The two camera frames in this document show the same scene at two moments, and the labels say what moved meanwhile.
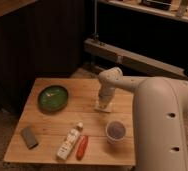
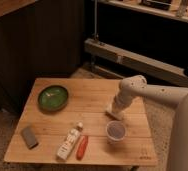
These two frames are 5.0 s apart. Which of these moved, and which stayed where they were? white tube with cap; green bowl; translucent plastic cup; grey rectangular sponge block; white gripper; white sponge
Moved: white sponge; white gripper
Stayed: white tube with cap; green bowl; translucent plastic cup; grey rectangular sponge block
